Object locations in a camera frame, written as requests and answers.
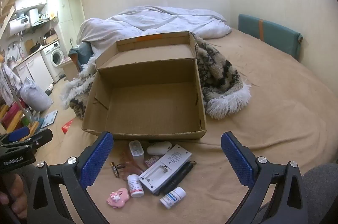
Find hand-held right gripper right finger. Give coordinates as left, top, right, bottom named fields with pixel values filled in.
left=221, top=131, right=308, bottom=224

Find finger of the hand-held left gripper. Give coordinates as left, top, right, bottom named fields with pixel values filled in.
left=0, top=126, right=30, bottom=144
left=20, top=128, right=53, bottom=154

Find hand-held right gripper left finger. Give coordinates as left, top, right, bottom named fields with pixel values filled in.
left=26, top=131, right=114, bottom=224

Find translucent white container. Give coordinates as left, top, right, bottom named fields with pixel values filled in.
left=129, top=140, right=145, bottom=170

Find pink pig toy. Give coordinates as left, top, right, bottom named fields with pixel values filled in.
left=106, top=187, right=130, bottom=209

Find white pill bottle red label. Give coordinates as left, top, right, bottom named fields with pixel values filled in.
left=127, top=174, right=145, bottom=198

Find black flashlight with strap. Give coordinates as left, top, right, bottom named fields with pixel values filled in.
left=160, top=161, right=197, bottom=196

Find purple white charger plug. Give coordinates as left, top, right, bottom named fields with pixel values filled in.
left=144, top=155, right=161, bottom=168

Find white oval case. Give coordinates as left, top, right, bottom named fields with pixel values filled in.
left=146, top=142, right=173, bottom=156

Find white remote control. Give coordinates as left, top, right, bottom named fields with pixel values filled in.
left=138, top=144, right=192, bottom=194

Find white pill bottle blue label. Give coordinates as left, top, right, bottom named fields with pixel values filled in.
left=159, top=186, right=187, bottom=209

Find cardboard box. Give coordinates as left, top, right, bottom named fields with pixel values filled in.
left=81, top=31, right=207, bottom=140

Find person's left hand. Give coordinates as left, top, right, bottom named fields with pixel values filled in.
left=0, top=172, right=28, bottom=219

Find bathroom scale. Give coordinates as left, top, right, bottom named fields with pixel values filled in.
left=40, top=110, right=58, bottom=126

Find red gift box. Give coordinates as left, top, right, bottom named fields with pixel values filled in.
left=61, top=118, right=76, bottom=133

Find grey stuffed bag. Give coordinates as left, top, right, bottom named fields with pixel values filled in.
left=20, top=77, right=53, bottom=111

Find white hanging cloth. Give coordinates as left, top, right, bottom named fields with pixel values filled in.
left=0, top=63, right=22, bottom=105

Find white kitchen cabinet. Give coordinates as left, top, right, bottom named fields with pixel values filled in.
left=13, top=51, right=55, bottom=89

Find wooden bedside table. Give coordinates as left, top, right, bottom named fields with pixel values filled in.
left=57, top=59, right=80, bottom=82

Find white washing machine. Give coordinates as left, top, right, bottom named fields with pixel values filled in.
left=41, top=40, right=66, bottom=82

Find furry patterned blanket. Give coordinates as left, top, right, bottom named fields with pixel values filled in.
left=60, top=32, right=251, bottom=120

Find person's grey trousers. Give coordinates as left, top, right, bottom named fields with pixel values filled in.
left=260, top=163, right=338, bottom=224

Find teal padded bed end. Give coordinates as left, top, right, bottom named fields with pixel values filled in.
left=68, top=42, right=93, bottom=74

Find white water heater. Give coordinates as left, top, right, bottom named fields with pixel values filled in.
left=5, top=18, right=31, bottom=37

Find teal headboard cushion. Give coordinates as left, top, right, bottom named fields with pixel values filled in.
left=238, top=14, right=303, bottom=62

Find tall white cupboard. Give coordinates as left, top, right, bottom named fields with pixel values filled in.
left=46, top=0, right=86, bottom=41

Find white duvet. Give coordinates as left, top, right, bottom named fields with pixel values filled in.
left=76, top=5, right=232, bottom=55

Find white wall cabinet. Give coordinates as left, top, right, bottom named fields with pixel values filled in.
left=14, top=0, right=47, bottom=11

